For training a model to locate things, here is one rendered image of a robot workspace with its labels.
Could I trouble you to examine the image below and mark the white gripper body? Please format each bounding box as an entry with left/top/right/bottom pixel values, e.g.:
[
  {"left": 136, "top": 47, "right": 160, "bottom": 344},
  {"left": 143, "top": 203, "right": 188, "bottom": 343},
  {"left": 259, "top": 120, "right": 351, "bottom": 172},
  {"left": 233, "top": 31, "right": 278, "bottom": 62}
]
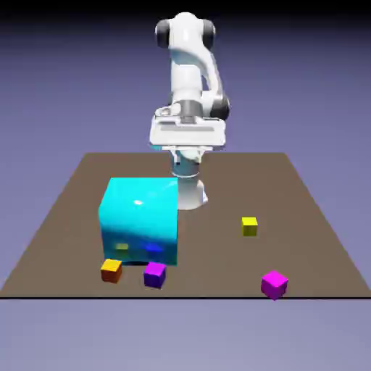
[{"left": 149, "top": 114, "right": 227, "bottom": 152}]

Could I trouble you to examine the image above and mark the small yellow cube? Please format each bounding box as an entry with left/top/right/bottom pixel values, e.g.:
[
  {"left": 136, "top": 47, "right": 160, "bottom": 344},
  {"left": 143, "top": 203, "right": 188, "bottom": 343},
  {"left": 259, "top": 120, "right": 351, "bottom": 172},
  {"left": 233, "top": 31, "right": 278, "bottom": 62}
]
[{"left": 241, "top": 216, "right": 259, "bottom": 238}]

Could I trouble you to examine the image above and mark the small purple cube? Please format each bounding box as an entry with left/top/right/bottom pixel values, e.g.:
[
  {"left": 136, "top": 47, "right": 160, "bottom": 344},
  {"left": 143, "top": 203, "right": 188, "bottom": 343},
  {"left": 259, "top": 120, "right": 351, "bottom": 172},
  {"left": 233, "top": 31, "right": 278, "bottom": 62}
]
[{"left": 143, "top": 261, "right": 167, "bottom": 290}]

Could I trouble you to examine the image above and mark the small orange cube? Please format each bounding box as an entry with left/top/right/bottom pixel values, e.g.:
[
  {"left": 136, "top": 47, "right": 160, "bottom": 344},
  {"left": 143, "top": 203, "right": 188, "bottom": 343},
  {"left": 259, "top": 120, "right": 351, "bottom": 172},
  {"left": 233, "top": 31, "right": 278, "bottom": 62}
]
[{"left": 100, "top": 258, "right": 123, "bottom": 284}]

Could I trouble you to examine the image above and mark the small magenta cube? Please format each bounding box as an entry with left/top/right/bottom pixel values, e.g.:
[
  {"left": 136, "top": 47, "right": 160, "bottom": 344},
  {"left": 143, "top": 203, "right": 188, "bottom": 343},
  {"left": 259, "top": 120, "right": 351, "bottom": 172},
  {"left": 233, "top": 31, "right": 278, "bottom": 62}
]
[{"left": 259, "top": 269, "right": 290, "bottom": 301}]

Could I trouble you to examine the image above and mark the large cyan box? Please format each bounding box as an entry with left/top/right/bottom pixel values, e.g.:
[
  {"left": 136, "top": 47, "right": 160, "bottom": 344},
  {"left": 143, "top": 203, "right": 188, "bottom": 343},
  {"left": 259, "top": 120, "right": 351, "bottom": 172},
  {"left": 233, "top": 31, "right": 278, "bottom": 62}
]
[{"left": 98, "top": 176, "right": 179, "bottom": 267}]

